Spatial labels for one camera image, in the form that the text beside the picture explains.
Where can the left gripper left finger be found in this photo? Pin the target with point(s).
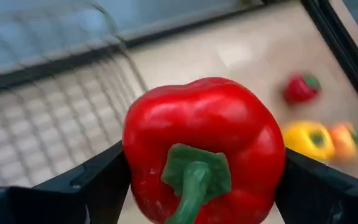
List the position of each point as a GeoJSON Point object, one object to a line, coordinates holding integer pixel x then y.
{"type": "Point", "coordinates": [73, 199]}

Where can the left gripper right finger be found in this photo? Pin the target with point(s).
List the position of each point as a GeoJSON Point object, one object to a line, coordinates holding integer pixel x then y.
{"type": "Point", "coordinates": [322, 199]}

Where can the orange tomato with green star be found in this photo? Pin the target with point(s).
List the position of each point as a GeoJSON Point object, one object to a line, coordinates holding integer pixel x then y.
{"type": "Point", "coordinates": [343, 143]}

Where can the yellow bell pepper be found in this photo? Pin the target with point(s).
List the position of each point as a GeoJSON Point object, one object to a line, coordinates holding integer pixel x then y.
{"type": "Point", "coordinates": [303, 137]}

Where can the red tomato with green star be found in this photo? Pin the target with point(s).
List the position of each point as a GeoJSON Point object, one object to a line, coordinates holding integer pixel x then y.
{"type": "Point", "coordinates": [300, 90]}

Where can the red bell pepper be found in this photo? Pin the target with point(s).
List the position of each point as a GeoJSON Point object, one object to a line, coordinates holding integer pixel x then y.
{"type": "Point", "coordinates": [197, 118]}

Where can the black metal table frame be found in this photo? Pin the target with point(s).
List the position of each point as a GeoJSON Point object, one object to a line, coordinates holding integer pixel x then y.
{"type": "Point", "coordinates": [334, 31]}

